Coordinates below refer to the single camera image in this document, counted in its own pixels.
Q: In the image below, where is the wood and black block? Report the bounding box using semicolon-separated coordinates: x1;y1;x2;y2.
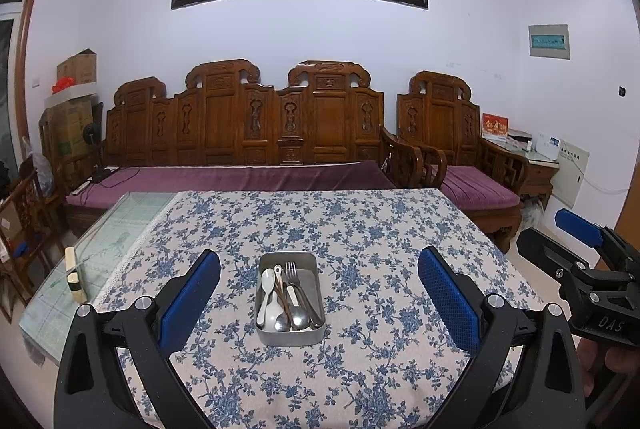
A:
65;246;87;305

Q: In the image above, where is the rectangular metal tray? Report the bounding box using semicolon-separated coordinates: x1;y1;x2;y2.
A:
255;252;326;348

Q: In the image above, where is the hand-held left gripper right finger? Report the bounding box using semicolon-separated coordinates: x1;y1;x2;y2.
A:
417;246;587;429

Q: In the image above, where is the white plastic bag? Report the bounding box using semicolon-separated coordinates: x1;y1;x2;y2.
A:
520;202;546;230

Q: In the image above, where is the large green-printed cardboard box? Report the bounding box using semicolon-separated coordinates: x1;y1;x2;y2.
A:
42;96;96;158

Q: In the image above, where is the square purple seat cushion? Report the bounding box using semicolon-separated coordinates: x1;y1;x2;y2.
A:
442;166;522;206

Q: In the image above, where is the wooden side table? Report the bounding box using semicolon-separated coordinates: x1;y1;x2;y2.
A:
500;144;560;211

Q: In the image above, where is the red gift box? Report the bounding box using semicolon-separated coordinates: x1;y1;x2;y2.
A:
481;113;510;138

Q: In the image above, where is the carved wooden armchair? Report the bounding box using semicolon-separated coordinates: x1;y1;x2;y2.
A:
396;70;531;255

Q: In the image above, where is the grey wall panel box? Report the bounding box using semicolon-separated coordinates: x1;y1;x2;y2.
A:
529;24;571;60

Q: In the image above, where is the clear plastic bag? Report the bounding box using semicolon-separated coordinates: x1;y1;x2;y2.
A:
20;136;54;201

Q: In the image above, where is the person's right hand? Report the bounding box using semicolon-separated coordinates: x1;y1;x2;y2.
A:
577;336;622;399

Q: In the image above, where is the carved wooden sofa bench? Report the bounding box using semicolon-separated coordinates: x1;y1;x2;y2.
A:
39;59;427;236

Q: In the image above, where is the white metal distribution cabinet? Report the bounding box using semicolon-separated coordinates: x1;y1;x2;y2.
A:
550;138;590;210

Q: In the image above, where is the wooden door frame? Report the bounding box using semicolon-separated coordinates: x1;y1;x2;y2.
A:
14;0;49;146

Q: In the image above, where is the wooden chair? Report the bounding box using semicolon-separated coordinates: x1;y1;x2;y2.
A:
0;169;57;326

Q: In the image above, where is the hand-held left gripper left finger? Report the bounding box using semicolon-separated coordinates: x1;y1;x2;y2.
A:
54;250;222;429

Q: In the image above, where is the black power adapter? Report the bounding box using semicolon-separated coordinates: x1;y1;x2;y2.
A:
90;166;121;184

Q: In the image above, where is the small white plastic spoon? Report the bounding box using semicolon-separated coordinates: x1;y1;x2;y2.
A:
256;268;276;331

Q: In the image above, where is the brown cardboard box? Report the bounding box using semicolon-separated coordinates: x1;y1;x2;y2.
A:
56;49;98;85

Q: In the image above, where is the metal fork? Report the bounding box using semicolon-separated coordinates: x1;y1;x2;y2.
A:
284;262;324;329

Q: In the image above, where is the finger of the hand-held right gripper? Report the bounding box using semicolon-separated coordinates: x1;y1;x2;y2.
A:
555;208;640;271
516;229;593;277

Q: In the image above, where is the blue floral tablecloth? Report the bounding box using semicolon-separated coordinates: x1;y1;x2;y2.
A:
95;189;538;429

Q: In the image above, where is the white flat box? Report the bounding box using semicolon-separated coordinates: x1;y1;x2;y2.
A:
45;82;98;110

